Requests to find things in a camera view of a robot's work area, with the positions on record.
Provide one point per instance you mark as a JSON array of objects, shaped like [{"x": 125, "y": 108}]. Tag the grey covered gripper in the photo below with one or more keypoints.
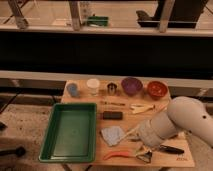
[{"x": 153, "y": 132}]

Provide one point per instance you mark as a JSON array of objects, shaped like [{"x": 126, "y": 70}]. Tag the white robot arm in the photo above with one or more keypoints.
[{"x": 182, "y": 114}]

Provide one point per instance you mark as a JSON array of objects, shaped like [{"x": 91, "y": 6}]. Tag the black eraser block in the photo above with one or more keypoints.
[{"x": 112, "y": 115}]

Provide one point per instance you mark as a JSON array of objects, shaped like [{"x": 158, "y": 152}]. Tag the metal binder clip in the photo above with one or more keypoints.
[{"x": 145, "y": 157}]

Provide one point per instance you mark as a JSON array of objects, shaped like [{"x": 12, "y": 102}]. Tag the light blue folded cloth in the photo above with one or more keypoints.
[{"x": 112, "y": 135}]

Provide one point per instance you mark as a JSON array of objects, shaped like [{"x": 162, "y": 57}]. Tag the orange-red chili pepper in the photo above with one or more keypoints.
[{"x": 111, "y": 154}]

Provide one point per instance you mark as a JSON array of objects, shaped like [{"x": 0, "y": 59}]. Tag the cream plastic banana peel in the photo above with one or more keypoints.
[{"x": 141, "y": 108}]

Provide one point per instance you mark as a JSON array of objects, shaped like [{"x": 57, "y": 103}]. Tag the brown stick tool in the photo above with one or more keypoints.
[{"x": 112, "y": 103}]

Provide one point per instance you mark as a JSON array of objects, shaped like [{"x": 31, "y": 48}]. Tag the orange-red bowl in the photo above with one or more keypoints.
[{"x": 156, "y": 89}]

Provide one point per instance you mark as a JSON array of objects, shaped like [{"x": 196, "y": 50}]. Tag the purple bowl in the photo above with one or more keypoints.
[{"x": 131, "y": 86}]

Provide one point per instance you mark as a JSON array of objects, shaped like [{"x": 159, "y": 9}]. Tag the small metal cup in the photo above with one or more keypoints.
[{"x": 112, "y": 88}]

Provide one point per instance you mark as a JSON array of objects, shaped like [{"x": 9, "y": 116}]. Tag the green plastic tray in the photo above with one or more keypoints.
[{"x": 70, "y": 136}]

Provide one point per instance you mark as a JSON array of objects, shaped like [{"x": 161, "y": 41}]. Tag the white plastic cup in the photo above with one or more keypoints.
[{"x": 93, "y": 85}]

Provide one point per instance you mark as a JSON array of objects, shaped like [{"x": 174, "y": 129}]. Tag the blue plastic cup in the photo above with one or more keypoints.
[{"x": 72, "y": 89}]

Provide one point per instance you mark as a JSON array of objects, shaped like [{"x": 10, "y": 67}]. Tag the black object on floor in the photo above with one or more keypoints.
[{"x": 20, "y": 151}]

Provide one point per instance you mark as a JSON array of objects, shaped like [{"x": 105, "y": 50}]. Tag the green box in background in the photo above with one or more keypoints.
[{"x": 98, "y": 20}]

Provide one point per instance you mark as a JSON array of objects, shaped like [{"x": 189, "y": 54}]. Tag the black machine in background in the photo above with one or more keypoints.
[{"x": 185, "y": 14}]

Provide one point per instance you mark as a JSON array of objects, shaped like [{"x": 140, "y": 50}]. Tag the black handled tool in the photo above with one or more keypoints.
[{"x": 170, "y": 149}]

